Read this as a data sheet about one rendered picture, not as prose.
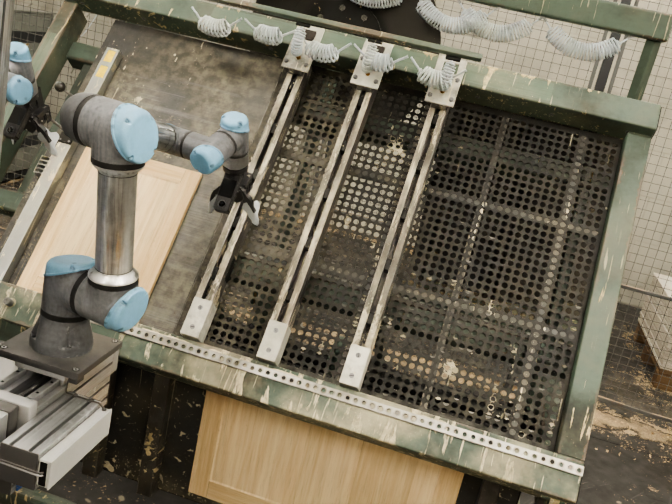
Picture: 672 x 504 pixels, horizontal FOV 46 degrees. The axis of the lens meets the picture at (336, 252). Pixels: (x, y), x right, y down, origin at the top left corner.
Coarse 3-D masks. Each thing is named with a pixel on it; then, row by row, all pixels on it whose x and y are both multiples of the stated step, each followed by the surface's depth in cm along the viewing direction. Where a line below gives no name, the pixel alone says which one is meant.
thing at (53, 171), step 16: (112, 48) 291; (112, 64) 289; (96, 80) 286; (64, 144) 276; (64, 160) 275; (48, 176) 272; (32, 192) 270; (48, 192) 270; (32, 208) 267; (16, 224) 265; (32, 224) 266; (16, 240) 263; (0, 256) 261; (16, 256) 262; (0, 272) 259
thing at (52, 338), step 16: (48, 320) 189; (64, 320) 189; (80, 320) 191; (32, 336) 192; (48, 336) 189; (64, 336) 189; (80, 336) 192; (48, 352) 189; (64, 352) 189; (80, 352) 192
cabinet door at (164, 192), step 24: (144, 168) 273; (168, 168) 272; (72, 192) 271; (96, 192) 271; (144, 192) 270; (168, 192) 269; (192, 192) 268; (72, 216) 268; (144, 216) 266; (168, 216) 265; (48, 240) 265; (72, 240) 264; (144, 240) 263; (168, 240) 262; (144, 264) 259; (144, 288) 256
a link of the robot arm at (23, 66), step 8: (16, 48) 220; (24, 48) 220; (16, 56) 219; (24, 56) 220; (16, 64) 220; (24, 64) 222; (16, 72) 221; (24, 72) 223; (32, 72) 226; (32, 80) 227
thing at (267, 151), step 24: (288, 48) 278; (288, 72) 278; (288, 96) 278; (288, 120) 274; (264, 144) 268; (264, 168) 264; (240, 216) 257; (240, 240) 258; (216, 264) 253; (216, 288) 248; (192, 312) 246; (192, 336) 243
